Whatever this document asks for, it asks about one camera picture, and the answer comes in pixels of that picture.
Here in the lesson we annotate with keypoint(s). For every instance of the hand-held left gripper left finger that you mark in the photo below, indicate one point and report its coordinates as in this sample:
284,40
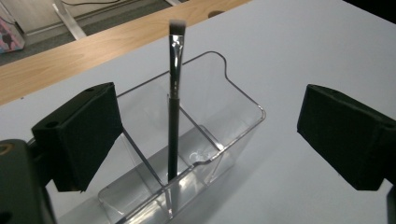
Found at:
84,137

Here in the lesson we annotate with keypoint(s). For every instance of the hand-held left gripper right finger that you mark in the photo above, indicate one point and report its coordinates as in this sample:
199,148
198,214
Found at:
345,137

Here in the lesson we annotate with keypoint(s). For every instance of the black makeup brush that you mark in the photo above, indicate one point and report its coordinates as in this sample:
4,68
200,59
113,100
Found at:
174,124

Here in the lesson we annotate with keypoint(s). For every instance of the clear acrylic organizer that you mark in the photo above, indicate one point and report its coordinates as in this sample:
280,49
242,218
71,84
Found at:
199,149

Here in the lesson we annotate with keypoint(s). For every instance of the wooden table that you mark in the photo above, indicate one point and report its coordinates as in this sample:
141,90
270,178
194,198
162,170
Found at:
77,59

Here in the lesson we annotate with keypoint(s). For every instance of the white table cover sheet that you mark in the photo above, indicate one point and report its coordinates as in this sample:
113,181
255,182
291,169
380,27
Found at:
311,56

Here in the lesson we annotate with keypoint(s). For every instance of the colourful printed box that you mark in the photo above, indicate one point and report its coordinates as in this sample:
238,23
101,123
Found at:
11,35

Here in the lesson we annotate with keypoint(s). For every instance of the white metal desk frame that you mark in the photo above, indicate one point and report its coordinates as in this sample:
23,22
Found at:
69,21

